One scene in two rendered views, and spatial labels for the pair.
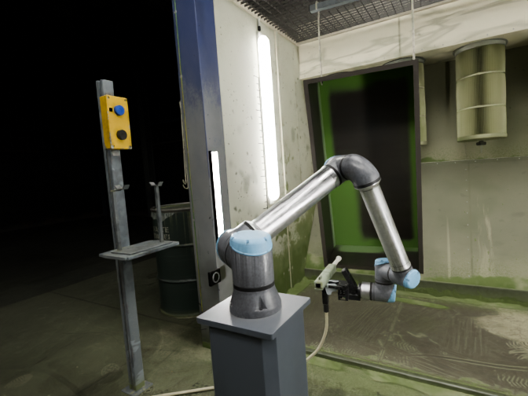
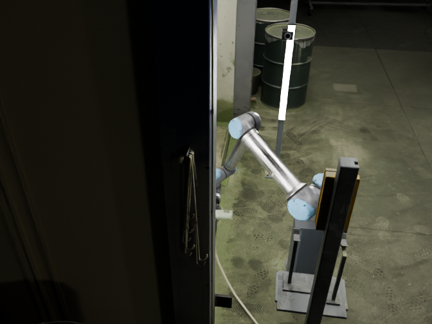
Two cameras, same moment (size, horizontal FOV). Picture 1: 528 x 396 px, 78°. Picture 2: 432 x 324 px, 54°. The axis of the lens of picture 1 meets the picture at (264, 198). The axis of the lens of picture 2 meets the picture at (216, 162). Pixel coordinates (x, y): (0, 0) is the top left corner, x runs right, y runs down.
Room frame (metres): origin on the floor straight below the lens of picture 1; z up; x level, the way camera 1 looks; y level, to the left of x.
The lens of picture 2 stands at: (2.55, 1.64, 2.44)
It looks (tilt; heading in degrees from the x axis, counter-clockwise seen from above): 35 degrees down; 247
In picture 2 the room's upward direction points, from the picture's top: 1 degrees clockwise
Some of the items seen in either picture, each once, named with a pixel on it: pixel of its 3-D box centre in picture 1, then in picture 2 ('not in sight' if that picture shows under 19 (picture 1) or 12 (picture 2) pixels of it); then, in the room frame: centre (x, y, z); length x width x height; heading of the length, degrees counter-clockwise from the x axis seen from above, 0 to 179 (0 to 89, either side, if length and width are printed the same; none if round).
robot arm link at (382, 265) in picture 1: (385, 270); (215, 178); (1.59, -0.58, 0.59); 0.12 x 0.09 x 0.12; 22
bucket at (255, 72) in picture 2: not in sight; (249, 81); (0.18, -2.82, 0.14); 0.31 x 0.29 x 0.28; 59
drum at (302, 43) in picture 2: not in sight; (286, 67); (-0.11, -2.44, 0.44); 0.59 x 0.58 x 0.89; 73
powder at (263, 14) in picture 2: not in sight; (269, 15); (-0.21, -3.09, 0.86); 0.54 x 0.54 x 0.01
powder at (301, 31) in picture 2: not in sight; (290, 31); (-0.11, -2.44, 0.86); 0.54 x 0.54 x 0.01
